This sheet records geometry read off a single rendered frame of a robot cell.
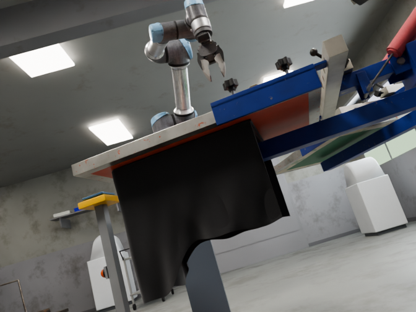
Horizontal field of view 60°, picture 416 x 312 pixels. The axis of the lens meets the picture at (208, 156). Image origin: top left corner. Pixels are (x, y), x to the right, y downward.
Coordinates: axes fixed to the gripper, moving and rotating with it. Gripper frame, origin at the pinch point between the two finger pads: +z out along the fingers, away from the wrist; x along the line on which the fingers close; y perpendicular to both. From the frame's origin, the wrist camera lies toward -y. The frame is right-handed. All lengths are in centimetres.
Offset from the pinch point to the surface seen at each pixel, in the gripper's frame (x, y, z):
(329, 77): -32.4, -19.9, 22.6
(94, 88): 219, 378, -235
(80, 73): 211, 323, -235
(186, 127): 11.3, -26.2, 24.5
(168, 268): 30, -17, 61
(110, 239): 63, 17, 44
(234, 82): -6.0, -27.3, 17.1
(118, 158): 34.2, -24.9, 26.0
